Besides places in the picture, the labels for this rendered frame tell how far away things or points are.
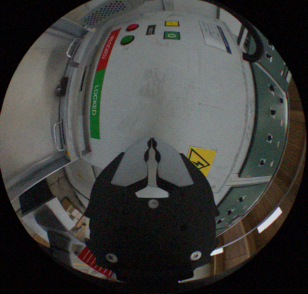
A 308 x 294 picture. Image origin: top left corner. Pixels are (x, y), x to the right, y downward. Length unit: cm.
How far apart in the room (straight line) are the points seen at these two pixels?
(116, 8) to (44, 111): 37
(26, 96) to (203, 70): 47
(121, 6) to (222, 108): 33
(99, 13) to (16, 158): 47
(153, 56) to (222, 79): 12
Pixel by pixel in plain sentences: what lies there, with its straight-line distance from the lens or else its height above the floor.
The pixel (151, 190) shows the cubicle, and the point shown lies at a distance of 46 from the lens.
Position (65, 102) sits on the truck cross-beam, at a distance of 35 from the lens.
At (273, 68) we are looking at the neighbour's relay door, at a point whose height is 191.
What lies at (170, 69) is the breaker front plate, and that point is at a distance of 16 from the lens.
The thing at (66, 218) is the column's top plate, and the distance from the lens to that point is 77.
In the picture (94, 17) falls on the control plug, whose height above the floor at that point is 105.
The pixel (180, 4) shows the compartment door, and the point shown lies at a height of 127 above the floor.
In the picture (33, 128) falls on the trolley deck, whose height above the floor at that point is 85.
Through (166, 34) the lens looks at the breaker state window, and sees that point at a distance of 23.
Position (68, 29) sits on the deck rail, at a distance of 53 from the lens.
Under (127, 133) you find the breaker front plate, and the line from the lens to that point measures 16.
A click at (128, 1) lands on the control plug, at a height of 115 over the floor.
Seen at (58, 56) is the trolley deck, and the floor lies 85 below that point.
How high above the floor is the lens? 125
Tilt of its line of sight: 11 degrees down
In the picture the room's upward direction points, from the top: 99 degrees clockwise
